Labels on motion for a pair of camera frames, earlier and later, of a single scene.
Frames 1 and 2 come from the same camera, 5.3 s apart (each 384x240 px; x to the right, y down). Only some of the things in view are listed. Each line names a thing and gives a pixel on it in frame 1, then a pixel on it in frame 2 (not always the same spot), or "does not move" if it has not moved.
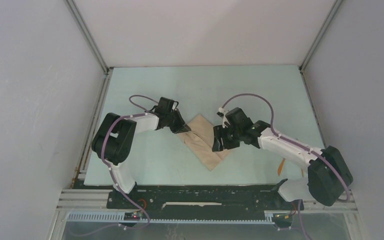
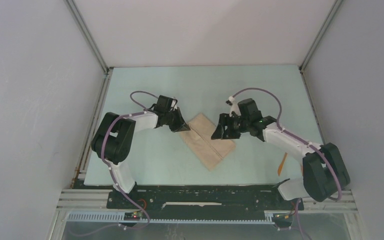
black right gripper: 219,132 to 220,133
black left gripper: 181,127 does not move
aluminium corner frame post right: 335,6 does not move
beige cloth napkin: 199,140 does not move
